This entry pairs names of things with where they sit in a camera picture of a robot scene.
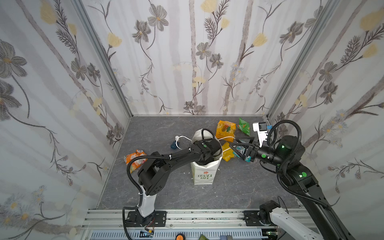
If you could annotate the orange button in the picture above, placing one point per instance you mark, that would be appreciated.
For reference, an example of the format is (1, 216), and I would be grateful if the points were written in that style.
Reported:
(180, 237)

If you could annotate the small blue bottle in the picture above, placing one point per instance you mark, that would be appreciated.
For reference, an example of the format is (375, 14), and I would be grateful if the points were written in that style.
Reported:
(174, 145)

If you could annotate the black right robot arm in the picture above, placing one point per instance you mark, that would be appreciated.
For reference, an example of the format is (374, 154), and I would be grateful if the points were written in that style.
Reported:
(295, 178)

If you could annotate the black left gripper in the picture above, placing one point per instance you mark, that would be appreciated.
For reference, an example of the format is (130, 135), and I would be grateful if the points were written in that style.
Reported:
(214, 147)

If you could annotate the white paper bag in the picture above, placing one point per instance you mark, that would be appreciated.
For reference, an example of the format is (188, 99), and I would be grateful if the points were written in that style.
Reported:
(203, 174)

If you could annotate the yellow mango gummy bag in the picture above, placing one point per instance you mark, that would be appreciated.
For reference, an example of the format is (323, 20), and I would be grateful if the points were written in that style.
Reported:
(226, 131)

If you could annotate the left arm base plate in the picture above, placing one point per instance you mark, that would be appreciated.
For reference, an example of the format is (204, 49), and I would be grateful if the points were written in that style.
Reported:
(155, 219)

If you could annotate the large yellow snack bag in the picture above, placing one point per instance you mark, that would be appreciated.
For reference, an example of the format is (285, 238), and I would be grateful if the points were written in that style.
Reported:
(228, 153)

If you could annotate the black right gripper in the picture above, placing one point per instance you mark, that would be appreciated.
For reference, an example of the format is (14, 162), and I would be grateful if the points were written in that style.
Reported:
(250, 151)

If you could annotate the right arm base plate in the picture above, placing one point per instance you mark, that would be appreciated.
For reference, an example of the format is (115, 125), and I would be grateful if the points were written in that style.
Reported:
(256, 218)

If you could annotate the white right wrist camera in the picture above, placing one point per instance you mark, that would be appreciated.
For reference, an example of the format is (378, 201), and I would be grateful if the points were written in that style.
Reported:
(262, 130)

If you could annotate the red green snack bag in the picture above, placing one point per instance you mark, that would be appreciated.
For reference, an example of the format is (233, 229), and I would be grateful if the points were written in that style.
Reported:
(245, 157)

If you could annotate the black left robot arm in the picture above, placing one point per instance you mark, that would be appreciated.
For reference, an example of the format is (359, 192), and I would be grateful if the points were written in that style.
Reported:
(154, 173)

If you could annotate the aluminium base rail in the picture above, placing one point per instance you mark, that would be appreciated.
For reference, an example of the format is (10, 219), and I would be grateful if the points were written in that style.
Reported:
(223, 224)

